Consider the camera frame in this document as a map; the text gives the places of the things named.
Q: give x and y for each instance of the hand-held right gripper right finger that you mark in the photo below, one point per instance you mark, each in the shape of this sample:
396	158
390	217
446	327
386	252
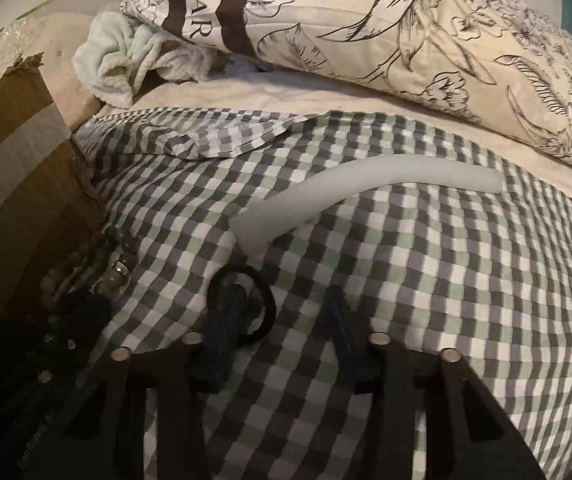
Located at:
351	345

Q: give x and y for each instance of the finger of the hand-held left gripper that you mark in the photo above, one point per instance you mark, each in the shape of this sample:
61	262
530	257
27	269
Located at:
80	310

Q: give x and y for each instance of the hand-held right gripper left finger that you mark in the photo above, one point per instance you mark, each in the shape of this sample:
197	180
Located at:
220	340

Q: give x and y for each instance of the white foam tube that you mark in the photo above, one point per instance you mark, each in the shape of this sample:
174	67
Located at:
341	185

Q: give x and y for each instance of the brown cardboard box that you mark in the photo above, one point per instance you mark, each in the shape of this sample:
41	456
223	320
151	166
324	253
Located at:
10	160

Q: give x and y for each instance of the green checked cloth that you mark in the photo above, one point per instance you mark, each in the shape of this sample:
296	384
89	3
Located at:
416	285

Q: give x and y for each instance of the light green towel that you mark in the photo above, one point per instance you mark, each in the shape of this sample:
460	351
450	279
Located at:
115	55

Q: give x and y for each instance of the cream tufted headboard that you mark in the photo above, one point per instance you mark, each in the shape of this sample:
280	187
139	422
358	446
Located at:
10	40

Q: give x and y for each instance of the floral print pillow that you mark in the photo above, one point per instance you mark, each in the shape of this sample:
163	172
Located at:
391	35

